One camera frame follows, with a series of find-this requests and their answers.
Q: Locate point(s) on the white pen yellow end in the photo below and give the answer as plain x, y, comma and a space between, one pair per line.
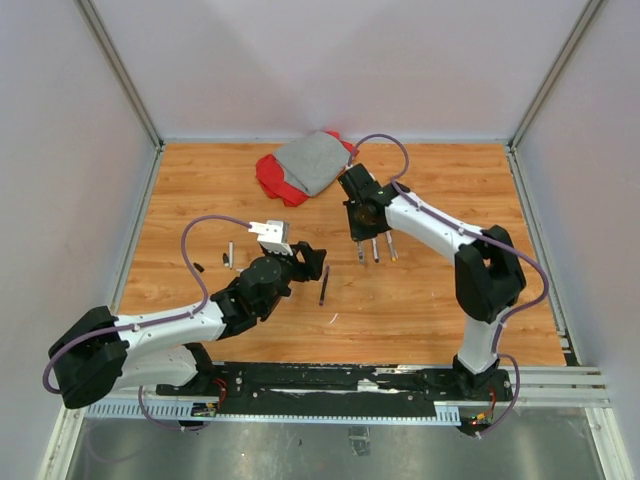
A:
391, 246

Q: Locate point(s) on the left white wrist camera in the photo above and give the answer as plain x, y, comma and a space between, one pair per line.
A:
272, 236

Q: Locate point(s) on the purple pen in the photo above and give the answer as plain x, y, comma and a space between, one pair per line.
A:
324, 285

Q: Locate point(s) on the white pen black end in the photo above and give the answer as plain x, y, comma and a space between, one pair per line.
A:
230, 255

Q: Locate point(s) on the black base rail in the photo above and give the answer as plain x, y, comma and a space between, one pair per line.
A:
342, 390

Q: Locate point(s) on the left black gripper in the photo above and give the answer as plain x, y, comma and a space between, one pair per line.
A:
305, 271

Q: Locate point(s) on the grey folded cloth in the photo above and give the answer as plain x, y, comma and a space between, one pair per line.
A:
312, 163

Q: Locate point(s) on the aluminium frame rail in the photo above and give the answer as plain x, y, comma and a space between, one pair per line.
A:
562, 387

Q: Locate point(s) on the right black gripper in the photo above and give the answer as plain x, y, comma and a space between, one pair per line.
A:
357, 233

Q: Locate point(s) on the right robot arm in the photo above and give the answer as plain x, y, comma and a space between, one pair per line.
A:
488, 277

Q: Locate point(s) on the grey cable duct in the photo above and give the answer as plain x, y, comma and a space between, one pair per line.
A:
179, 410

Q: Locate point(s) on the white marker blue tip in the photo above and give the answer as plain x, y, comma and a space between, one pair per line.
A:
375, 250

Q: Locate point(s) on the red cloth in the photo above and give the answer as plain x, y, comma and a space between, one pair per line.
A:
271, 178

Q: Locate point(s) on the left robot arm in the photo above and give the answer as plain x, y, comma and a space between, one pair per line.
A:
102, 352

